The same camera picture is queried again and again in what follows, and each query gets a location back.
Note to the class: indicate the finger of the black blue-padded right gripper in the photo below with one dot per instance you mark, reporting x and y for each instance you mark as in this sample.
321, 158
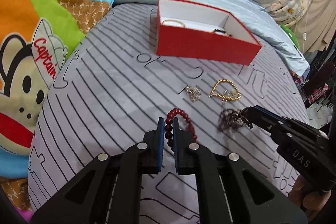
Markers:
262, 118

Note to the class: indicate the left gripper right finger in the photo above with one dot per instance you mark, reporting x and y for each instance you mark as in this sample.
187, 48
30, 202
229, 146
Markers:
229, 189

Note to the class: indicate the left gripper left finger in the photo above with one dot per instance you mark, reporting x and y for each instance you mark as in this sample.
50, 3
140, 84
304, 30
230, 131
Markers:
108, 189

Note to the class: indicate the purple garnet bead strand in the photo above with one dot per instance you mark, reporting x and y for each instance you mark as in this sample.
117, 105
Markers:
233, 119

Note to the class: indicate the red cardboard box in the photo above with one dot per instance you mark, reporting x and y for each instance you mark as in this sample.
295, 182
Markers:
211, 33

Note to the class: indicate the thin gold bangle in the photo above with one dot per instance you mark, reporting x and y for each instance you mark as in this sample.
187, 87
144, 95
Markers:
173, 22

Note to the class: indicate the person's right hand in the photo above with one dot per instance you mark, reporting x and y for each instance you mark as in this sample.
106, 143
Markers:
308, 199

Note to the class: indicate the green plush toy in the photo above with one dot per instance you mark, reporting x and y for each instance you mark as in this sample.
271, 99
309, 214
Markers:
291, 35

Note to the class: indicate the grey line-patterned bed sheet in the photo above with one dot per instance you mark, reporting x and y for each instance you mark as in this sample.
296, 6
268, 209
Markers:
113, 89

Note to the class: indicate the beige curtain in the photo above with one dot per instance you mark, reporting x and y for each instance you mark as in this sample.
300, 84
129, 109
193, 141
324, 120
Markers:
317, 27

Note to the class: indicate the light blue quilt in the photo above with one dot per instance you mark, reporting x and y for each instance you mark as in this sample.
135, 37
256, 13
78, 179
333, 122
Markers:
210, 1

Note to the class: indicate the colourful monkey cartoon blanket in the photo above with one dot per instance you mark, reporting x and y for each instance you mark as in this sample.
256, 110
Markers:
37, 37

